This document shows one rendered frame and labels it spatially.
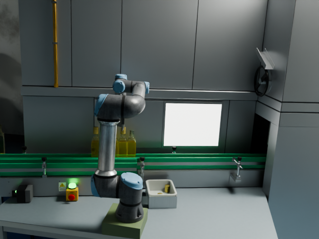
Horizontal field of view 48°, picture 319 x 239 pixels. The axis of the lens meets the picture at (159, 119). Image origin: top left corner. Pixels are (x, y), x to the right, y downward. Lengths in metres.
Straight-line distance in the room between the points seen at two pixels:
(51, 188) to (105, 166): 0.60
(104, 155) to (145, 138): 0.73
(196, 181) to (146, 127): 0.50
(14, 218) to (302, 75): 1.87
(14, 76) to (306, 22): 4.39
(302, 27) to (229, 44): 0.50
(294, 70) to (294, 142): 0.46
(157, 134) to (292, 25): 1.11
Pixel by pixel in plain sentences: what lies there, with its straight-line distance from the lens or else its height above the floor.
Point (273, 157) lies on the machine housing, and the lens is 2.43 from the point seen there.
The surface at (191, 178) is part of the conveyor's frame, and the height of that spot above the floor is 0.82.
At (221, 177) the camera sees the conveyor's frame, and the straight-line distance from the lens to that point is 2.53.
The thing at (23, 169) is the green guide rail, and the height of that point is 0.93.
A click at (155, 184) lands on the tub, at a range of 2.38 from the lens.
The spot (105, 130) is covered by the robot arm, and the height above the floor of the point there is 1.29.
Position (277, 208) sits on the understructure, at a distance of 2.59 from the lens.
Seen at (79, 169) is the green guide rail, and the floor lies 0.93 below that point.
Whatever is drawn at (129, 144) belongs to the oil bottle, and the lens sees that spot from 2.37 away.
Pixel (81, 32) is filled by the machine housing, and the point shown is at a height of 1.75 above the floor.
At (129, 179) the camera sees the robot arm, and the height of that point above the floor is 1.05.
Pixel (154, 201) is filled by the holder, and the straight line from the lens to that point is 2.19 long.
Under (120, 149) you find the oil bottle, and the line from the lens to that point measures 2.37.
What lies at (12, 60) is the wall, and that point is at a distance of 5.74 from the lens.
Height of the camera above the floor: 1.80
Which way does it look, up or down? 14 degrees down
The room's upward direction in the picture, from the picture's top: 3 degrees clockwise
